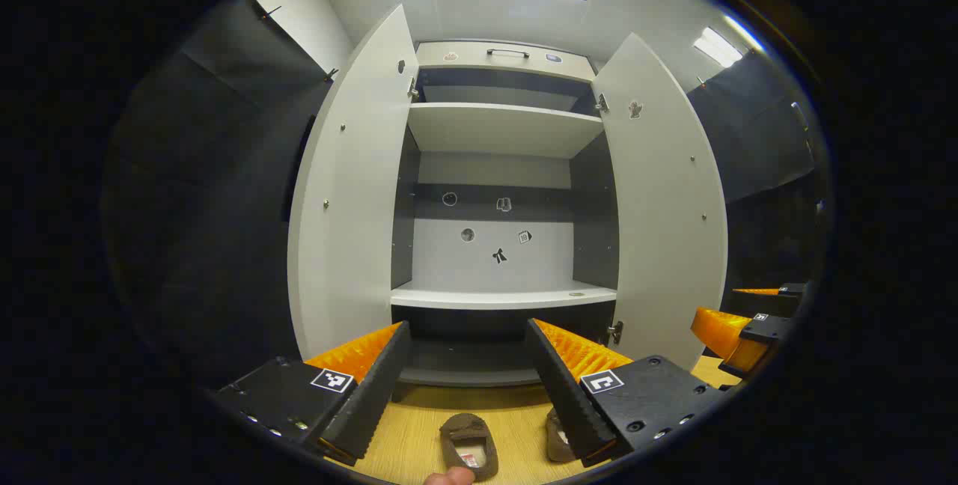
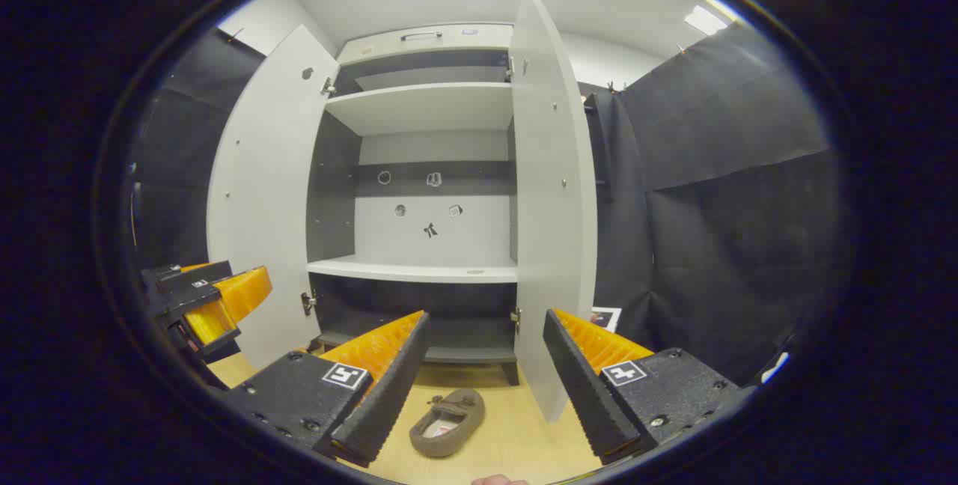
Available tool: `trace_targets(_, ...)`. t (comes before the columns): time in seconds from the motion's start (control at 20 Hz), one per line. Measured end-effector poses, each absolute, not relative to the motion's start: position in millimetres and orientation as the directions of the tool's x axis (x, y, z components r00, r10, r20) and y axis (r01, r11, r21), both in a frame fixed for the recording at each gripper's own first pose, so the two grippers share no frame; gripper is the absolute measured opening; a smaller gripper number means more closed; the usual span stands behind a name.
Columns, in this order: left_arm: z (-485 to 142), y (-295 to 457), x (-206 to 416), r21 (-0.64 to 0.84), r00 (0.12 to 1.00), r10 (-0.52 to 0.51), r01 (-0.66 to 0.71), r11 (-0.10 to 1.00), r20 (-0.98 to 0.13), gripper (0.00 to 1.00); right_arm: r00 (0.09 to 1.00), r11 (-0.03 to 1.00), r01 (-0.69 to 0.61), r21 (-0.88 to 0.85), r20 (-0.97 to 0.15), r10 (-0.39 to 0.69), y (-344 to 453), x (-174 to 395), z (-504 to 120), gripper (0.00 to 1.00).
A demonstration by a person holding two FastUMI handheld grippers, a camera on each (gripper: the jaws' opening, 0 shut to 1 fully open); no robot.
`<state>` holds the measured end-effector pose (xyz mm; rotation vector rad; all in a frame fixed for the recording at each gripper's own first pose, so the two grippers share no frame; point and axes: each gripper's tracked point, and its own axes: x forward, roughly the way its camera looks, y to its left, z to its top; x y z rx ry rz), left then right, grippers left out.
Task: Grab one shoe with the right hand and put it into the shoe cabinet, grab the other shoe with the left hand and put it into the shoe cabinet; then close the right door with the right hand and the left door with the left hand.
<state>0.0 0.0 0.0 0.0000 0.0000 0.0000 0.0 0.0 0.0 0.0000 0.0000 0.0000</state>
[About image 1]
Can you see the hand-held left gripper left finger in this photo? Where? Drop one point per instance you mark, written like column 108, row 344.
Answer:
column 374, row 395

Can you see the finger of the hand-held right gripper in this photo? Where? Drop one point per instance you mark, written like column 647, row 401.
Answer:
column 718, row 331
column 778, row 302

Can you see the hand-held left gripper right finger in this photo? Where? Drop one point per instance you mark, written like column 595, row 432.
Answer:
column 565, row 395

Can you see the brown fuzzy shoe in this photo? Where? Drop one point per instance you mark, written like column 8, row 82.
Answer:
column 464, row 436
column 557, row 440

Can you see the white cabinet door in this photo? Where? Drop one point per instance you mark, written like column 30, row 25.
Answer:
column 662, row 230
column 352, row 208

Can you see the small ceiling light panel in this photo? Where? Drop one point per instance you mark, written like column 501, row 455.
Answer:
column 717, row 47

